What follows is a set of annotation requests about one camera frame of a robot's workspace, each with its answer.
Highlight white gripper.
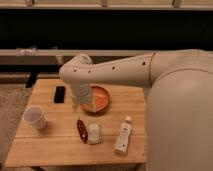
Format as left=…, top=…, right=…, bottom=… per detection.
left=70, top=84, right=92, bottom=111

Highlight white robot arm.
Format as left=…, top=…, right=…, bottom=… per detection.
left=59, top=49, right=213, bottom=171

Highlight orange ceramic bowl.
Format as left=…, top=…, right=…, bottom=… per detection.
left=81, top=86, right=110, bottom=113

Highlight black smartphone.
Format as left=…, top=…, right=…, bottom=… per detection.
left=54, top=86, right=65, bottom=103

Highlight wooden table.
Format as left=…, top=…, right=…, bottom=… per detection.
left=5, top=79, right=145, bottom=167

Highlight white paper cup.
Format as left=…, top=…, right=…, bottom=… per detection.
left=23, top=105, right=47, bottom=130

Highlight white plastic bottle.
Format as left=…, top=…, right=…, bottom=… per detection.
left=114, top=116, right=132, bottom=155

